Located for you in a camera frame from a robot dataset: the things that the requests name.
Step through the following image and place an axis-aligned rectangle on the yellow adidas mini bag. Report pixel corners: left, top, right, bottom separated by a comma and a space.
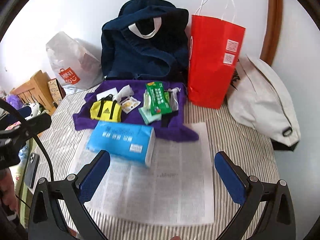
90, 94, 122, 122

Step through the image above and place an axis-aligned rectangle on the green snack packet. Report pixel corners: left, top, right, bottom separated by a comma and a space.
146, 81, 172, 115

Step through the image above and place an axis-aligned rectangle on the white mesh drawstring pouch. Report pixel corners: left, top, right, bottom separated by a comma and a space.
167, 87, 181, 112

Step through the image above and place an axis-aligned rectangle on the left hand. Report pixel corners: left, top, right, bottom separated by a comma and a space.
1, 168, 18, 216

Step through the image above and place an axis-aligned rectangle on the smartphone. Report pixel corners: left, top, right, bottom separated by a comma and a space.
24, 153, 40, 189

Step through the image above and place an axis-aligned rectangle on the purple plush toy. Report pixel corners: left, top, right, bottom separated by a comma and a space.
5, 94, 24, 109

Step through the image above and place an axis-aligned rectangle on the printed paper sheet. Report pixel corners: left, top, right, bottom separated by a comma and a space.
85, 122, 214, 225

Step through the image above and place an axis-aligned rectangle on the blue tissue pack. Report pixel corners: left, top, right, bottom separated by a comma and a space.
86, 121, 156, 167

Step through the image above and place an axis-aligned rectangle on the patterned gift box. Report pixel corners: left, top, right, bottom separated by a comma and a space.
48, 78, 66, 107

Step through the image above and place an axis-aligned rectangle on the white canvas bag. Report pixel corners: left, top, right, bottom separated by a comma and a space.
226, 55, 301, 151

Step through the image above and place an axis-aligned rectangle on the white sticker packet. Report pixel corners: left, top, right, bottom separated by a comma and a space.
120, 96, 141, 114

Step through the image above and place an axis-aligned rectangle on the mint green cloth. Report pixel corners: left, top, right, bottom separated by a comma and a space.
138, 107, 162, 125

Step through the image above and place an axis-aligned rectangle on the crumpled white wrapper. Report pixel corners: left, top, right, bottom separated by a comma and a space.
113, 85, 135, 102

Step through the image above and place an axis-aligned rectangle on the white Miniso plastic bag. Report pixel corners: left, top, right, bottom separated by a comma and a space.
46, 31, 104, 90

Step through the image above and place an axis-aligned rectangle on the purple towel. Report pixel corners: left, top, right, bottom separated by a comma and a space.
73, 80, 200, 143

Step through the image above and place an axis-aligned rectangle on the red paper shopping bag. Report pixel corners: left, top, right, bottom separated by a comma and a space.
188, 0, 246, 109

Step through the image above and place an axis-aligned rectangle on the navy blue tote bag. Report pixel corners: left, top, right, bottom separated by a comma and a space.
101, 0, 189, 83

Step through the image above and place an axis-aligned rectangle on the black cable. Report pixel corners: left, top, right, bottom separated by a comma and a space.
0, 98, 54, 183

